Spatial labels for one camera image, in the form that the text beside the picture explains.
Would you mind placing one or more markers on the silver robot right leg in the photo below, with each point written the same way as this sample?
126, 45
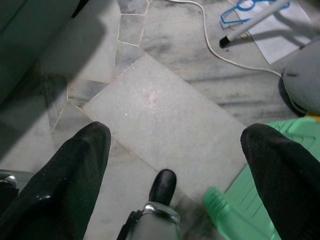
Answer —
160, 225

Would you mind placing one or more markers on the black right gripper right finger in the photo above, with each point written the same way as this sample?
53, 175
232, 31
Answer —
287, 187

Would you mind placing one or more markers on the dark green sofa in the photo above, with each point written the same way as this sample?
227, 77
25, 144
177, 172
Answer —
30, 37

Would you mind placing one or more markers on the white paper sheet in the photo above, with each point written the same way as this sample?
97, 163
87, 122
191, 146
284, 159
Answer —
275, 47

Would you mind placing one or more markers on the white pole with black tip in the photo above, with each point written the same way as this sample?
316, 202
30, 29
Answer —
250, 25

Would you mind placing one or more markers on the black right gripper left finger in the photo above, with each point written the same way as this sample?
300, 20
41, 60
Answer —
62, 195

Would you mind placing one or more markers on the green plastic stool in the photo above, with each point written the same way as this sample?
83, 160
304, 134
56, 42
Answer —
232, 220

